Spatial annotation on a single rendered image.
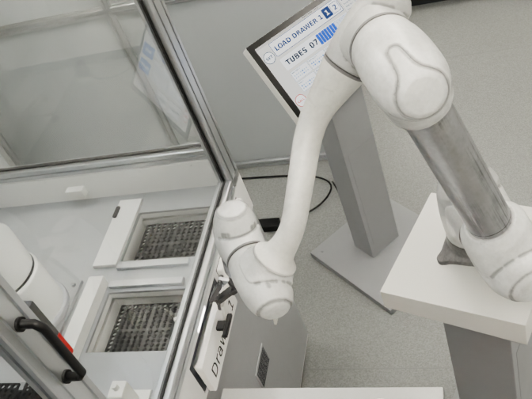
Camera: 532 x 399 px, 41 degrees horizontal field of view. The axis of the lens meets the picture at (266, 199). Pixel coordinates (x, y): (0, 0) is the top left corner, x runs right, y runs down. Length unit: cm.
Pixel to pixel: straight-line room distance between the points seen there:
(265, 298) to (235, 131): 223
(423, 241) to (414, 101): 84
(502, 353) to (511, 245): 65
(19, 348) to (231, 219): 55
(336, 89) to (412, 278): 69
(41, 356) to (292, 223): 55
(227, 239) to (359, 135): 119
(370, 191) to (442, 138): 148
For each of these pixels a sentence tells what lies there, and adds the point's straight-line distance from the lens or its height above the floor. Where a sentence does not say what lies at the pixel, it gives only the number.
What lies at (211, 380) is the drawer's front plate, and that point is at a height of 86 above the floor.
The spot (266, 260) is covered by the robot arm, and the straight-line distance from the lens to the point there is 149.
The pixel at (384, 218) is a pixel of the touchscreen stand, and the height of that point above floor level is 20.
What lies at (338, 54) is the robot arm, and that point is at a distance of 142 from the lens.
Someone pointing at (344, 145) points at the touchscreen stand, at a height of 67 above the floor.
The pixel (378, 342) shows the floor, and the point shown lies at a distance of 286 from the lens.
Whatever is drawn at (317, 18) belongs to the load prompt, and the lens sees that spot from 243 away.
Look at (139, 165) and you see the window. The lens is 169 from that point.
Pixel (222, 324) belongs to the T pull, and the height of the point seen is 91.
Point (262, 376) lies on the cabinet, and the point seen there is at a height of 46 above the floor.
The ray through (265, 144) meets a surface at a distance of 366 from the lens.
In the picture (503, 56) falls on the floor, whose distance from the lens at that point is 408.
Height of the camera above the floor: 234
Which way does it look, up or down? 41 degrees down
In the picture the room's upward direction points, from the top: 23 degrees counter-clockwise
